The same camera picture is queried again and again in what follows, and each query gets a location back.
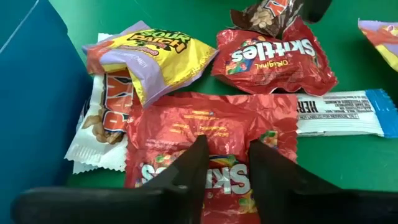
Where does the green table mat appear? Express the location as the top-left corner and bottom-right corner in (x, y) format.
(49, 0), (398, 192)

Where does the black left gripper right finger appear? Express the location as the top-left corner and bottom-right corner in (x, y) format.
(248, 139), (341, 224)

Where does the brown PayDay bar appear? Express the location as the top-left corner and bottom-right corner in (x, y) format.
(229, 0), (304, 40)

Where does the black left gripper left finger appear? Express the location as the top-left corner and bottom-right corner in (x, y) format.
(142, 134), (210, 224)

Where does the white blue Hershey's bar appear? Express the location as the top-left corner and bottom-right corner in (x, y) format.
(295, 88), (398, 139)

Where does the red Skittles bag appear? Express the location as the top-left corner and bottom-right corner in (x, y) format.
(211, 17), (339, 96)
(124, 91), (300, 224)

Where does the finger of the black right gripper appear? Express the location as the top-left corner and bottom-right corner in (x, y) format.
(302, 0), (333, 24)

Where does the yellow Sour Patch Kids bag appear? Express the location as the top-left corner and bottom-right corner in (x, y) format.
(357, 18), (398, 73)
(82, 20), (219, 108)

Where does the white PayDay bar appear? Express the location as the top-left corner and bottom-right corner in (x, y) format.
(64, 32), (137, 175)

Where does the dark blue plastic bin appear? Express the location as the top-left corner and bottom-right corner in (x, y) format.
(0, 0), (94, 224)

